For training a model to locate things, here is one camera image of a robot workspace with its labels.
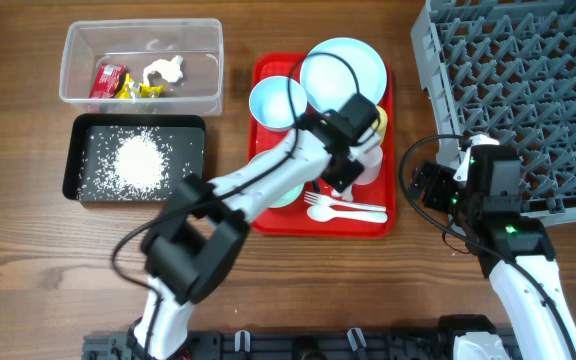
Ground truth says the mint green bowl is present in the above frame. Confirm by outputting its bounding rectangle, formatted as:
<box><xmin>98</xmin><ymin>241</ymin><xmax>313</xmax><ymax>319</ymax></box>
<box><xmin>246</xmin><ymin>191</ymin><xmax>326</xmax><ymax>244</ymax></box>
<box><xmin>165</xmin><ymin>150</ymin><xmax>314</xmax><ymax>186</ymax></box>
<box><xmin>247</xmin><ymin>149</ymin><xmax>306</xmax><ymax>209</ymax></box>

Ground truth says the white tissue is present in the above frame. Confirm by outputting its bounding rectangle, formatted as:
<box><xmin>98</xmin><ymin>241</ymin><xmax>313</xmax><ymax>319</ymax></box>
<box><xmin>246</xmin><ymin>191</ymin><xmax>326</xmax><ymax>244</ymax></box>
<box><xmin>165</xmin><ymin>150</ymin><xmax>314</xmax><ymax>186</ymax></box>
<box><xmin>143</xmin><ymin>55</ymin><xmax>183</xmax><ymax>86</ymax></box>

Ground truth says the yellow snack wrapper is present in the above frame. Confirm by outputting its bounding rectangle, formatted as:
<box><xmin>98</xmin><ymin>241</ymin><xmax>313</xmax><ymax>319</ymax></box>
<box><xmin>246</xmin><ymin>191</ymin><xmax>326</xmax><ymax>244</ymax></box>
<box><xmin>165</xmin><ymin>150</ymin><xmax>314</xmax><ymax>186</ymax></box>
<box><xmin>114</xmin><ymin>73</ymin><xmax>166</xmax><ymax>99</ymax></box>

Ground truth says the white napkin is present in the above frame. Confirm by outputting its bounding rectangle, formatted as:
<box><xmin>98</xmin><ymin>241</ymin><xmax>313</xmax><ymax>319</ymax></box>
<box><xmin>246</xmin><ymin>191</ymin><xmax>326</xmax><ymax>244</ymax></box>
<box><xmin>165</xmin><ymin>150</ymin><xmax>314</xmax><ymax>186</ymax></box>
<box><xmin>331</xmin><ymin>185</ymin><xmax>354</xmax><ymax>202</ymax></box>

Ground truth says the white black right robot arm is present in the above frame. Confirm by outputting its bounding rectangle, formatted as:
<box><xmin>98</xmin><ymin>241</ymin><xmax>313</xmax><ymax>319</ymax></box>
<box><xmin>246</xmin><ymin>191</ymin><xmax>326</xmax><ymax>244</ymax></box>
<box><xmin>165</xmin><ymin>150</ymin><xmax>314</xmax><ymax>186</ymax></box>
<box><xmin>398</xmin><ymin>135</ymin><xmax>576</xmax><ymax>359</ymax></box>

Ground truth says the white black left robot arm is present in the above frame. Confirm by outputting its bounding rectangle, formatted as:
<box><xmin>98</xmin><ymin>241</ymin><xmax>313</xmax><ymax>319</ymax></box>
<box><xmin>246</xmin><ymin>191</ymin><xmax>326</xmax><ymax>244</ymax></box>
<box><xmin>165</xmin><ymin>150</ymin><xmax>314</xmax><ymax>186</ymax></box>
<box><xmin>132</xmin><ymin>94</ymin><xmax>380</xmax><ymax>359</ymax></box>

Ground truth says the grey dishwasher rack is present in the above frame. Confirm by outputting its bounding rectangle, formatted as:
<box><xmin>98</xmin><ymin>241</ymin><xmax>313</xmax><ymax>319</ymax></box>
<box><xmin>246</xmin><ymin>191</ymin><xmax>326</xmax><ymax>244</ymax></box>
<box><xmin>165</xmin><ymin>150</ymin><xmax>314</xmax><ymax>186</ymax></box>
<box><xmin>411</xmin><ymin>0</ymin><xmax>576</xmax><ymax>226</ymax></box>

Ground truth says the white plastic cup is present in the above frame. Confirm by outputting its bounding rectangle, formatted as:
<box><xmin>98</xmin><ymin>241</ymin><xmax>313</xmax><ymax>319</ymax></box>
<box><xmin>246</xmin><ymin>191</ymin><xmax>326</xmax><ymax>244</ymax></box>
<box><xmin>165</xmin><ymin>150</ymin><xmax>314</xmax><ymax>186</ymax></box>
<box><xmin>354</xmin><ymin>145</ymin><xmax>383</xmax><ymax>185</ymax></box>

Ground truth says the white plastic fork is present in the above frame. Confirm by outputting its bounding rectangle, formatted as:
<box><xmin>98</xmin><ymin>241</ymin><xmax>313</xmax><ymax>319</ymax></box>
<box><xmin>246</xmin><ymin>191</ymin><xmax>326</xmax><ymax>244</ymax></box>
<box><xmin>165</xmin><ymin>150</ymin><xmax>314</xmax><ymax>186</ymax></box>
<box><xmin>304</xmin><ymin>191</ymin><xmax>386</xmax><ymax>212</ymax></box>

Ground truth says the white plastic spoon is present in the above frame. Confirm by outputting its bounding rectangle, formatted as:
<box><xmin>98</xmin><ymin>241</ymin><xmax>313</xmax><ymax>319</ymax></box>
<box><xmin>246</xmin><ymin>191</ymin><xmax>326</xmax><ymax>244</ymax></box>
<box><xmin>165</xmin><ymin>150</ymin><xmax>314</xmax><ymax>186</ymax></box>
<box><xmin>307</xmin><ymin>205</ymin><xmax>388</xmax><ymax>224</ymax></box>

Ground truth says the yellow plastic cup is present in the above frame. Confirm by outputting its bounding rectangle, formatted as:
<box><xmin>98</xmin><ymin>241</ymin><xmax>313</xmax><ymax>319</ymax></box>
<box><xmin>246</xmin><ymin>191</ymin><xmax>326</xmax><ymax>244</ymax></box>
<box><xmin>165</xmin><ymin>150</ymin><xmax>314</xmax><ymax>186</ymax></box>
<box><xmin>372</xmin><ymin>106</ymin><xmax>388</xmax><ymax>143</ymax></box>

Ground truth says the red serving tray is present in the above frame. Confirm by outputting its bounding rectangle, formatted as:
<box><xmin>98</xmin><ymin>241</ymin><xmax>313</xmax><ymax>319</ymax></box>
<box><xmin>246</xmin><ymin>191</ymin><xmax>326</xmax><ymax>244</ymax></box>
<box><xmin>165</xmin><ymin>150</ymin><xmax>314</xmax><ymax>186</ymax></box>
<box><xmin>248</xmin><ymin>52</ymin><xmax>397</xmax><ymax>238</ymax></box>

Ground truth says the light blue bowl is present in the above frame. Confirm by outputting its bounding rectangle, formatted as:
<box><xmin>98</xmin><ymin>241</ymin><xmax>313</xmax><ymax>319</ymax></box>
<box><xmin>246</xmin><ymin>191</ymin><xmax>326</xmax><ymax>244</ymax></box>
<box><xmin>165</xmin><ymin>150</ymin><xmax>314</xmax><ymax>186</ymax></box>
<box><xmin>249</xmin><ymin>76</ymin><xmax>308</xmax><ymax>132</ymax></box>

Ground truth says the light blue plate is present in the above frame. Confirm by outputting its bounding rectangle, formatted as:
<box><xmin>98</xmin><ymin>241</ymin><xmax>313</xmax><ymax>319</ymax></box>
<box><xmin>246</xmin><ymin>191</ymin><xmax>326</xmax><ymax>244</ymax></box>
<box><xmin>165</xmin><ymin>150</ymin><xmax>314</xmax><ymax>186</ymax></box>
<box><xmin>300</xmin><ymin>37</ymin><xmax>388</xmax><ymax>112</ymax></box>

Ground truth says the pile of white rice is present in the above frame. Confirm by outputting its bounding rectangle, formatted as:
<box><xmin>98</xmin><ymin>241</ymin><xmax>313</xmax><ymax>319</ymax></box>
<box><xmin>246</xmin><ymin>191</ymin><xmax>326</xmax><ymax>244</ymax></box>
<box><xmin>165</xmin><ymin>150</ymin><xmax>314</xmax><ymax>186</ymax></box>
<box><xmin>75</xmin><ymin>125</ymin><xmax>204</xmax><ymax>202</ymax></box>

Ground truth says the black tray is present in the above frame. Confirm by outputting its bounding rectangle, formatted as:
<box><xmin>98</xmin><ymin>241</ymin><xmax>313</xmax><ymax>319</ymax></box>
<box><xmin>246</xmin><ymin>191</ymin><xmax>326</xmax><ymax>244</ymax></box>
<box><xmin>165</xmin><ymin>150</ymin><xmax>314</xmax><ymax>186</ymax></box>
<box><xmin>62</xmin><ymin>113</ymin><xmax>206</xmax><ymax>203</ymax></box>

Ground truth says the clear plastic bin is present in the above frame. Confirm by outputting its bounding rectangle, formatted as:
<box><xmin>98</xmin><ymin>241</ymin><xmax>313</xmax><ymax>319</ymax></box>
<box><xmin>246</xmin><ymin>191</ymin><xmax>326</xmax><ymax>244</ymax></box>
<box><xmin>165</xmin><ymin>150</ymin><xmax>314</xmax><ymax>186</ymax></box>
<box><xmin>58</xmin><ymin>18</ymin><xmax>225</xmax><ymax>117</ymax></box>

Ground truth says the red snack wrapper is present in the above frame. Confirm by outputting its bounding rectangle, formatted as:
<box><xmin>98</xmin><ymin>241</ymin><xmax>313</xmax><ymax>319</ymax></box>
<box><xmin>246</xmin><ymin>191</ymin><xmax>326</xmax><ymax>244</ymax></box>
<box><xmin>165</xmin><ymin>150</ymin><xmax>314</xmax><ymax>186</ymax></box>
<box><xmin>89</xmin><ymin>63</ymin><xmax>126</xmax><ymax>99</ymax></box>

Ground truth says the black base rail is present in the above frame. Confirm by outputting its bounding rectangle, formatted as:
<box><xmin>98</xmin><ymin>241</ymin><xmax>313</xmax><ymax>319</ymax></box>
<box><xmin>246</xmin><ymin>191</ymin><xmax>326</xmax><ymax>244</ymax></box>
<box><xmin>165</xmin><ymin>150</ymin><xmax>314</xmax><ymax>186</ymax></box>
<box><xmin>81</xmin><ymin>313</ymin><xmax>524</xmax><ymax>360</ymax></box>

